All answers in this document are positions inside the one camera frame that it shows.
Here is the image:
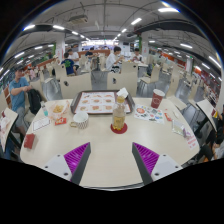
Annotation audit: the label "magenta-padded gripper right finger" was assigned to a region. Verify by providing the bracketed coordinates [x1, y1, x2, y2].
[131, 141, 184, 186]

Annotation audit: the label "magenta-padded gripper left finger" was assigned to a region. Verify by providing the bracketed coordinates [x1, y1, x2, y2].
[42, 141, 92, 186]

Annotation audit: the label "clear tea bottle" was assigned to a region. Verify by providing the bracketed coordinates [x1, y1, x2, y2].
[111, 95, 127, 132]

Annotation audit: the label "small clear water bottle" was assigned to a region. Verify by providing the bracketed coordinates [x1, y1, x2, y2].
[39, 100, 50, 118]

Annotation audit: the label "red flat box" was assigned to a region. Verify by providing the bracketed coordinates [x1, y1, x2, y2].
[23, 133, 36, 150]

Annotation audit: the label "clear plastic sleeve with paper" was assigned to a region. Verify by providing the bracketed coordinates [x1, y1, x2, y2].
[171, 119, 188, 137]

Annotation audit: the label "white printed card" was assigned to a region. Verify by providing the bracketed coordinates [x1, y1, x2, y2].
[32, 116, 52, 132]

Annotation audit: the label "red snack packet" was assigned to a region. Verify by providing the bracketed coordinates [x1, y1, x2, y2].
[54, 117, 68, 126]

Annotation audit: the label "colourful printed flyer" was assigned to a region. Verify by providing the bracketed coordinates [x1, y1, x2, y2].
[133, 104, 165, 125]

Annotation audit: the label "orange-print food wrapper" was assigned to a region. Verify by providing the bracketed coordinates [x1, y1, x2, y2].
[47, 100, 70, 121]

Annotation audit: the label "flat round red coaster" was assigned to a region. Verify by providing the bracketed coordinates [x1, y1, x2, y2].
[110, 123, 129, 135]

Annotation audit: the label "red paper cup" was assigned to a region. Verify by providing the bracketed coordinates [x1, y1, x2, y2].
[150, 88, 166, 110]

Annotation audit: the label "neighbouring beige table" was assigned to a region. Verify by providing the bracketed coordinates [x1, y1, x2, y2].
[195, 98, 223, 127]

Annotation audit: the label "black backpack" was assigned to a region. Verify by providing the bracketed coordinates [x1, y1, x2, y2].
[27, 88, 43, 115]

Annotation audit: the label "dark food tray, printed liner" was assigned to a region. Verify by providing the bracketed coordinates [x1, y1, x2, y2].
[70, 89, 136, 115]

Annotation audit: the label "crumpled white napkin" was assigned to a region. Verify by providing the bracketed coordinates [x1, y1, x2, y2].
[116, 87, 130, 99]

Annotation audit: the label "group of beige chairs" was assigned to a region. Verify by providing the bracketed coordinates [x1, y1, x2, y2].
[138, 59, 208, 111]

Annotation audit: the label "ceiling air conditioner unit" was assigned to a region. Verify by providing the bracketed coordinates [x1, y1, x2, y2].
[68, 14, 89, 24]

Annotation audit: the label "ceiling strip lights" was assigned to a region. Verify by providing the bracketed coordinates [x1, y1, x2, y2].
[0, 6, 223, 83]

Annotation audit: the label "houndstooth mug with gold handle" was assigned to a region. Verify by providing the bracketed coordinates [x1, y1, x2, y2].
[69, 110, 90, 130]

